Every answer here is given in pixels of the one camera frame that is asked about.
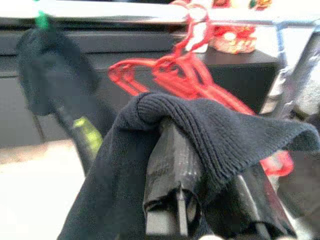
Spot red plastic hanger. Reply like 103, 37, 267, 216
149, 0, 295, 177
107, 0, 253, 116

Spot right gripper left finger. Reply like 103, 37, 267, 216
142, 119, 201, 237

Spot black shirt blue logo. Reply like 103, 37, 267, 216
57, 91, 320, 240

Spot black shirt yellow logo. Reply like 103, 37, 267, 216
15, 28, 106, 181

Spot steel clothes rack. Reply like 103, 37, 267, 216
0, 0, 320, 118

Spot green hanger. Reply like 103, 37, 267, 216
34, 11, 52, 32

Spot red deity statue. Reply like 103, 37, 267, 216
209, 0, 278, 55

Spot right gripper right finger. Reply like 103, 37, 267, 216
234, 163, 297, 240

